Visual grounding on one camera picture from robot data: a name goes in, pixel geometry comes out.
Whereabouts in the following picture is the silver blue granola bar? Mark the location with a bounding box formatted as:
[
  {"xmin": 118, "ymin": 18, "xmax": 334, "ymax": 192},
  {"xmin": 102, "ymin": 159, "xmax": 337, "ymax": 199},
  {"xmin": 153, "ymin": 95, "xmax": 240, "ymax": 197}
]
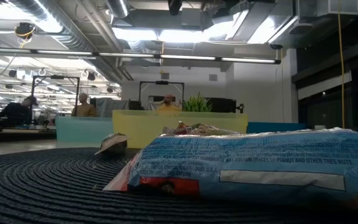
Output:
[{"xmin": 161, "ymin": 125, "xmax": 178, "ymax": 137}]

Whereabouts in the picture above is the red and green granola bar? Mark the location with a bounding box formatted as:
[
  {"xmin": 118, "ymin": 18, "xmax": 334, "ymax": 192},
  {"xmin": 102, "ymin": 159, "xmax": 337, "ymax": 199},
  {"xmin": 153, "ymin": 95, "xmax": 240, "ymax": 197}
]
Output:
[{"xmin": 176, "ymin": 123, "xmax": 241, "ymax": 137}]

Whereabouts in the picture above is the orange and blue granola bar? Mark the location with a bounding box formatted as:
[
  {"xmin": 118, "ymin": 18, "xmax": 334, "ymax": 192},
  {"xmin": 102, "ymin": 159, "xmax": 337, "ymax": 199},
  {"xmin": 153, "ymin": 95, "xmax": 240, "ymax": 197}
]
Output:
[{"xmin": 94, "ymin": 133, "xmax": 131, "ymax": 156}]

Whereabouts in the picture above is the light blue granola bar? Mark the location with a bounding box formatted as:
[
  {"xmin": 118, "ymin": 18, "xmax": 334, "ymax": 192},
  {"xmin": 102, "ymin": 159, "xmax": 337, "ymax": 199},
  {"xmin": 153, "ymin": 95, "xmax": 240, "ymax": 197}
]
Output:
[{"xmin": 103, "ymin": 127, "xmax": 358, "ymax": 208}]

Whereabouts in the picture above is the person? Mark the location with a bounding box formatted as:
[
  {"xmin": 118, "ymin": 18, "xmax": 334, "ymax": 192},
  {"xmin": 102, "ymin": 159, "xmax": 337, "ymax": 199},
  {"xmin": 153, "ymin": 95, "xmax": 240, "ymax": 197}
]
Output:
[
  {"xmin": 155, "ymin": 93, "xmax": 183, "ymax": 112},
  {"xmin": 0, "ymin": 95, "xmax": 39, "ymax": 127},
  {"xmin": 70, "ymin": 92, "xmax": 98, "ymax": 118}
]

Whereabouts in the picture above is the green artificial potted plant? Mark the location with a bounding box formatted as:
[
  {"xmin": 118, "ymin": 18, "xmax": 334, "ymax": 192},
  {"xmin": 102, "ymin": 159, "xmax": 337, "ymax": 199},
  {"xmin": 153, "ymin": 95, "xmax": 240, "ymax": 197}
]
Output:
[{"xmin": 181, "ymin": 91, "xmax": 213, "ymax": 113}]

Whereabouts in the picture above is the yellow translucent plastic tray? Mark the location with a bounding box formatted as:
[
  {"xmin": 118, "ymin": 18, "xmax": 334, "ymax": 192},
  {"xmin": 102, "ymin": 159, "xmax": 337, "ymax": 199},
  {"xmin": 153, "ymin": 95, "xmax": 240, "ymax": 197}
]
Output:
[{"xmin": 112, "ymin": 109, "xmax": 249, "ymax": 149}]

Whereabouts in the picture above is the black flat screen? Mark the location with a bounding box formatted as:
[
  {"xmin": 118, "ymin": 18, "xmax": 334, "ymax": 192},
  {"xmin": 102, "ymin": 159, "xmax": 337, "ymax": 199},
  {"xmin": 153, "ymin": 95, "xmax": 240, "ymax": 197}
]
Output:
[{"xmin": 205, "ymin": 97, "xmax": 237, "ymax": 114}]

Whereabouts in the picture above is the grey covered equipment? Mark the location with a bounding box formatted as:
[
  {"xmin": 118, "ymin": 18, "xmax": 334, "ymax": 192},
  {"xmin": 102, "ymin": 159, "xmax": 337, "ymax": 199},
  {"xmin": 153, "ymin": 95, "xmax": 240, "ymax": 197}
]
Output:
[{"xmin": 88, "ymin": 97, "xmax": 131, "ymax": 118}]

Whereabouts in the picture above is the dark blue plastic tray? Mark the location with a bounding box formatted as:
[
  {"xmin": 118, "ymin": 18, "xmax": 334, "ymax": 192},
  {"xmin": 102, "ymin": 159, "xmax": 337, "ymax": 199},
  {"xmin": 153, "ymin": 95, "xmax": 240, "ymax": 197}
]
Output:
[{"xmin": 246, "ymin": 121, "xmax": 306, "ymax": 134}]

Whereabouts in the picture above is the teal translucent plastic tray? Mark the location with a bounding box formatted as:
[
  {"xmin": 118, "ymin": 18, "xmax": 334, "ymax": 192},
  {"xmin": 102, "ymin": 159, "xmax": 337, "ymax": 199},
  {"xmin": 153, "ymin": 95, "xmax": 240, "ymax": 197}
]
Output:
[{"xmin": 55, "ymin": 116, "xmax": 114, "ymax": 143}]

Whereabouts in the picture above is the round dark woven placemat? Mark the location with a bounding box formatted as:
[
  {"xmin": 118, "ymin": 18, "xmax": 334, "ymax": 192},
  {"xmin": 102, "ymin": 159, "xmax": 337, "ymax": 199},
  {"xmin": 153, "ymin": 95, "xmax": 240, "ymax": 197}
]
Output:
[{"xmin": 0, "ymin": 147, "xmax": 358, "ymax": 224}]

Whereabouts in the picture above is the dark low workbench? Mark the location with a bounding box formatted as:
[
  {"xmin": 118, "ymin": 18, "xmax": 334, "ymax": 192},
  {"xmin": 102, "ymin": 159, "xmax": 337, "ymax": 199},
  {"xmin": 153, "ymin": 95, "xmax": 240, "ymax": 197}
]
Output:
[{"xmin": 0, "ymin": 125, "xmax": 57, "ymax": 144}]

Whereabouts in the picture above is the white ceiling air unit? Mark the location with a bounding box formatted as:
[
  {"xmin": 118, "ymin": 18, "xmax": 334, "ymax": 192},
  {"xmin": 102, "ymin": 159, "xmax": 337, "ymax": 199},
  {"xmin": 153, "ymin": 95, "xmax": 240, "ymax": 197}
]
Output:
[{"xmin": 296, "ymin": 0, "xmax": 358, "ymax": 18}]

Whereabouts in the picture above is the black gantry frame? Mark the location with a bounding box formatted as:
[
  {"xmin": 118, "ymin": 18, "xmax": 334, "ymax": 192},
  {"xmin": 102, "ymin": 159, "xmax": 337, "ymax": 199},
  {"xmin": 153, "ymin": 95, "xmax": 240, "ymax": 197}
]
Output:
[
  {"xmin": 139, "ymin": 80, "xmax": 185, "ymax": 103},
  {"xmin": 30, "ymin": 75, "xmax": 81, "ymax": 118}
]

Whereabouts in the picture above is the black overhead camera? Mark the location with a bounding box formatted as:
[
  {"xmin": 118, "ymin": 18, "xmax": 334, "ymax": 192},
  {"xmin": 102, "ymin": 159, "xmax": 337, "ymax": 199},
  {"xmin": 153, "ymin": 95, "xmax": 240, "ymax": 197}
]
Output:
[{"xmin": 167, "ymin": 0, "xmax": 183, "ymax": 17}]

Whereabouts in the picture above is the silver ribbed air duct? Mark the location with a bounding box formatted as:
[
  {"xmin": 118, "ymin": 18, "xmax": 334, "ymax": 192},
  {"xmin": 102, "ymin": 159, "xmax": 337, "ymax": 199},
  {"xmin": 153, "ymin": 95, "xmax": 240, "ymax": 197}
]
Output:
[
  {"xmin": 6, "ymin": 0, "xmax": 94, "ymax": 52},
  {"xmin": 106, "ymin": 0, "xmax": 131, "ymax": 19}
]

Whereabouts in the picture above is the yellow hanging cord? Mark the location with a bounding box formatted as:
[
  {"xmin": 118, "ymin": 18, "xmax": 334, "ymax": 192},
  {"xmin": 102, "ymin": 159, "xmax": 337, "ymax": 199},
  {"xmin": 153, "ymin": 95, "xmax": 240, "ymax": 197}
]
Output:
[{"xmin": 336, "ymin": 0, "xmax": 346, "ymax": 130}]

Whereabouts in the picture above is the black ceiling cable reel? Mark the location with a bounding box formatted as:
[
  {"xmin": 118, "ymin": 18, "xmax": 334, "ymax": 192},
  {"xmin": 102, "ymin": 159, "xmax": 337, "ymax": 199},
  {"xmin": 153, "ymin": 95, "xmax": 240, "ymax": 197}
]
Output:
[{"xmin": 13, "ymin": 21, "xmax": 37, "ymax": 40}]

